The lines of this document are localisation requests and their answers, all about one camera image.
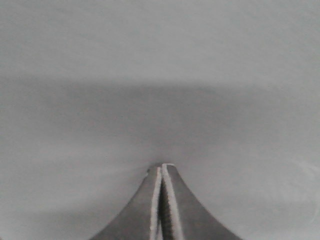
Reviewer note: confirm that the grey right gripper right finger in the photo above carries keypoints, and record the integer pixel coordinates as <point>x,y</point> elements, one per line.
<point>183,217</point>

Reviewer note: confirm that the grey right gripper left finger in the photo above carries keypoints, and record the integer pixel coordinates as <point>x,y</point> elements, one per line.
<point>139,219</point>

